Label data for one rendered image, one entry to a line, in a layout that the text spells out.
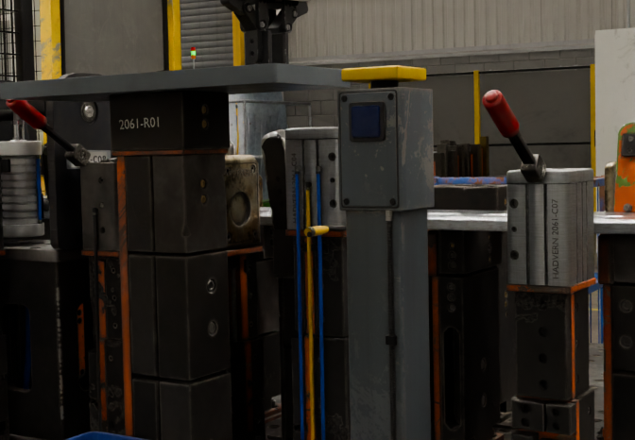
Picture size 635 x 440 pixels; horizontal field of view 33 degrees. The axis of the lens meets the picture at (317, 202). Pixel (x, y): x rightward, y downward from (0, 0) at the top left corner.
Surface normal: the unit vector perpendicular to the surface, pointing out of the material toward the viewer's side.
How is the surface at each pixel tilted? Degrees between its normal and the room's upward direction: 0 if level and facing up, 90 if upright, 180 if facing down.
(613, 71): 90
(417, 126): 90
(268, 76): 90
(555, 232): 90
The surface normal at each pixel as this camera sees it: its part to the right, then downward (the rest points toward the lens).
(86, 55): 0.89, 0.02
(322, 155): -0.53, 0.06
